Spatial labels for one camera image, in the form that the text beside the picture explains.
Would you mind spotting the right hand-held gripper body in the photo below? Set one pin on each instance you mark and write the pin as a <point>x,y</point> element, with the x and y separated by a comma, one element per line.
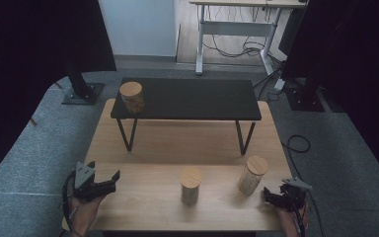
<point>292,197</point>

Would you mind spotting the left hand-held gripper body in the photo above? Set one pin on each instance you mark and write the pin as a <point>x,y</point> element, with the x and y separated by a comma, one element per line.
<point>85,187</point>

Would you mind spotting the jar with pale grains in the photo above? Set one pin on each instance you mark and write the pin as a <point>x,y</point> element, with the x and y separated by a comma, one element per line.
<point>256,166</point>

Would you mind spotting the short jar with brown contents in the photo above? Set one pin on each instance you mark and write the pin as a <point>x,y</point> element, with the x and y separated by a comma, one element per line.
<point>131,89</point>

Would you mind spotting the black shelf with metal legs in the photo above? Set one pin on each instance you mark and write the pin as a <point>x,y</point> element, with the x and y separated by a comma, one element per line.
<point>197,98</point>

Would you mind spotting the person's right hand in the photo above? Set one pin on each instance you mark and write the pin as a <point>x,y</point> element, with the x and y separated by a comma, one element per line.
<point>292,220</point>

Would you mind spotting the person's left hand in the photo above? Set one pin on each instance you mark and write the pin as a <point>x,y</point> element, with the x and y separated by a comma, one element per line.
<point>85,212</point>

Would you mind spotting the black stand with square base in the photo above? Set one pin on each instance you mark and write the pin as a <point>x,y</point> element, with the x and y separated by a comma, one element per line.
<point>82,92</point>
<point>304,100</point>

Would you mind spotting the black flat panel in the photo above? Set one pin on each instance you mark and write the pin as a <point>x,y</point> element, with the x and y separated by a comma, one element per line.
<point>291,33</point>

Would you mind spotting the white desk frame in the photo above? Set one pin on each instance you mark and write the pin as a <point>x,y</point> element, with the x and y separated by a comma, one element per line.
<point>237,28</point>

